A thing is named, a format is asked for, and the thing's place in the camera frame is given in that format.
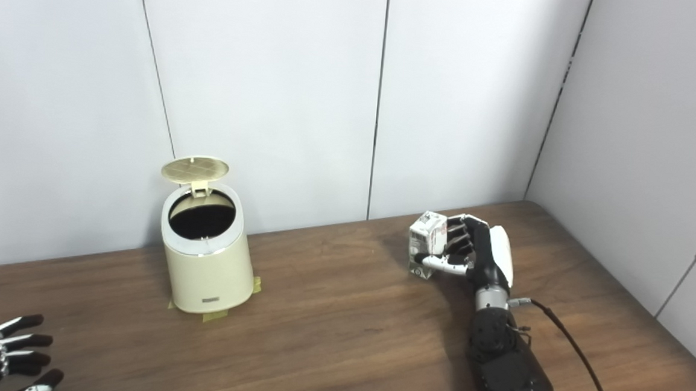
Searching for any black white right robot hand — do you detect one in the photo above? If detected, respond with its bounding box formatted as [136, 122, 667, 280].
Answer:
[413, 211, 517, 291]

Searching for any white green milk carton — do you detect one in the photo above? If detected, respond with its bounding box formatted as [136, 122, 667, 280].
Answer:
[407, 209, 449, 281]

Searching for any cream-colored bin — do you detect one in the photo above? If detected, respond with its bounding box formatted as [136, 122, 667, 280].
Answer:
[156, 178, 261, 317]

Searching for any cream round bin lid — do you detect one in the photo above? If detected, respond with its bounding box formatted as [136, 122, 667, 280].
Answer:
[159, 154, 230, 200]

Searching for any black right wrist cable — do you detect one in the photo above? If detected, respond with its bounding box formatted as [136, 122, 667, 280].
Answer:
[502, 297, 624, 391]

